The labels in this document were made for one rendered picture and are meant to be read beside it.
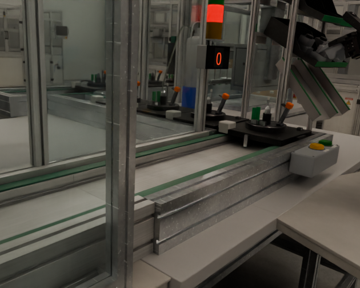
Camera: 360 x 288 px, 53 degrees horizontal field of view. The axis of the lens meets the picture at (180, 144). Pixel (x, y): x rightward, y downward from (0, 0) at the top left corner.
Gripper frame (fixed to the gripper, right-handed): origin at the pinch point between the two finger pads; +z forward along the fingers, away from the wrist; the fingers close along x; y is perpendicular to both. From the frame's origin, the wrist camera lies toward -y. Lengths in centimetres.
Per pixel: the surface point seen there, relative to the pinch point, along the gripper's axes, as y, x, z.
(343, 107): 20.5, 20.1, 9.2
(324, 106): 19.5, 5.3, 8.9
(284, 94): 12.8, -11.0, 14.2
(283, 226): 54, -62, -15
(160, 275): 54, -97, -18
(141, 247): 50, -98, -13
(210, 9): -10, -53, 3
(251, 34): -14.1, -15.4, 20.0
